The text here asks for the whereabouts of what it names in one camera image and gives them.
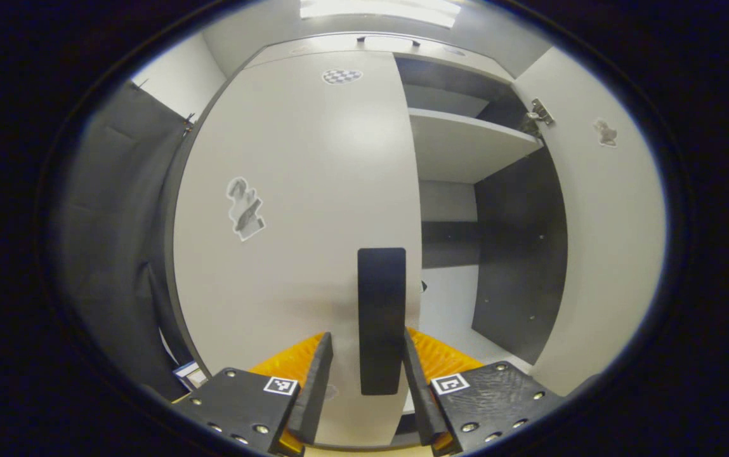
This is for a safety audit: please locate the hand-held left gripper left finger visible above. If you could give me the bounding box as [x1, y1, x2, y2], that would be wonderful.
[174, 331, 334, 456]

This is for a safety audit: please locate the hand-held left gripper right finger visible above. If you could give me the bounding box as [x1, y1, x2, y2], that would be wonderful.
[401, 327, 565, 454]

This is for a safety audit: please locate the black door handle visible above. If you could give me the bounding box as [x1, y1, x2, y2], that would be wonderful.
[357, 248, 407, 396]

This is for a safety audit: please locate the grey double-door shoe cabinet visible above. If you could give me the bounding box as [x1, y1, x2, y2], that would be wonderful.
[164, 32, 666, 448]

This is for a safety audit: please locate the grey shoe cabinet door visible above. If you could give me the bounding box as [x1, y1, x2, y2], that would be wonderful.
[173, 51, 423, 448]
[511, 46, 666, 397]

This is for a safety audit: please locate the white cabinet shelf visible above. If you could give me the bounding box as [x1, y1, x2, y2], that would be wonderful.
[416, 263, 533, 375]
[409, 108, 544, 185]

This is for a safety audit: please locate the metal door hinge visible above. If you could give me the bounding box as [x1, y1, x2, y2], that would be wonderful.
[527, 98, 555, 128]

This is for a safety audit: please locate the grey cabinet drawer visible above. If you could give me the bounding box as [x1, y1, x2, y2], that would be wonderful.
[244, 33, 517, 83]

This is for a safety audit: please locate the white book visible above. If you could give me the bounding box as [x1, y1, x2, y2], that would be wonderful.
[174, 362, 210, 390]

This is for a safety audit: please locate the black backdrop cloth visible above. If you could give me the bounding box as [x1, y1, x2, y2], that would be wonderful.
[53, 83, 195, 401]

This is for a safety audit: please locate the ceiling light panel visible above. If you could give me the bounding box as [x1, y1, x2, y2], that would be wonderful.
[299, 0, 461, 29]

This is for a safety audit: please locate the metal drawer handle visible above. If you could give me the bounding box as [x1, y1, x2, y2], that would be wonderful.
[357, 36, 421, 47]

